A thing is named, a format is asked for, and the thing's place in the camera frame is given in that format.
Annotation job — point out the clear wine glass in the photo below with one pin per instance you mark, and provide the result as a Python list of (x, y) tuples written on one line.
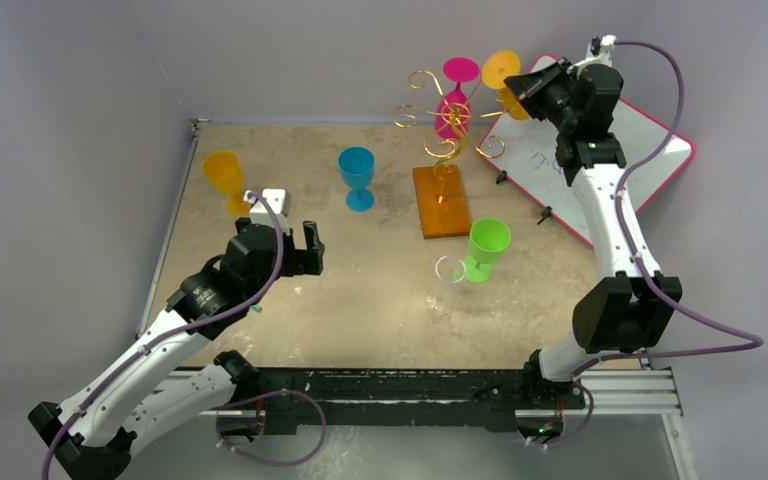
[(449, 273)]

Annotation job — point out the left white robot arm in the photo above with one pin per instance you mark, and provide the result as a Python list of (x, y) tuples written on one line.
[(98, 431)]

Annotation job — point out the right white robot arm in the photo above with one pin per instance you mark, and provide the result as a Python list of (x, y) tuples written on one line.
[(631, 305)]

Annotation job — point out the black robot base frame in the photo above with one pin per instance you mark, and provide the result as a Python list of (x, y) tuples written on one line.
[(497, 400)]

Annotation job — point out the blue plastic wine glass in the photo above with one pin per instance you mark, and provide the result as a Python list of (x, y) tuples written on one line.
[(357, 168)]

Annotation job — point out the orange plastic wine glass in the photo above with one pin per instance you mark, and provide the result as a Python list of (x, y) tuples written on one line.
[(498, 67)]

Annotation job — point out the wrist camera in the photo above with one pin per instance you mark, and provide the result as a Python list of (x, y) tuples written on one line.
[(269, 207), (599, 51)]

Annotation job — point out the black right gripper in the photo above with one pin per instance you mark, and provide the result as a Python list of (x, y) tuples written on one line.
[(542, 92)]

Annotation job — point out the green plastic wine glass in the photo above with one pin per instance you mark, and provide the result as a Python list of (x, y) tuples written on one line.
[(488, 239)]

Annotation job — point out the pink plastic wine glass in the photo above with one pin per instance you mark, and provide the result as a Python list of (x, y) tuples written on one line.
[(453, 110)]

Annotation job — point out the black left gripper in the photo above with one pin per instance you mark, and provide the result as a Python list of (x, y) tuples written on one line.
[(304, 261)]

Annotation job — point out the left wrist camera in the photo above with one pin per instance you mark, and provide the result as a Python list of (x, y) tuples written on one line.
[(269, 207)]

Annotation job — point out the gold wire glass rack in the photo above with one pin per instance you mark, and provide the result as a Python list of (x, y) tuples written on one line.
[(440, 194)]

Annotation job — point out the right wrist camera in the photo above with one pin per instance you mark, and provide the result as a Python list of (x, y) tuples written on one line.
[(599, 51)]

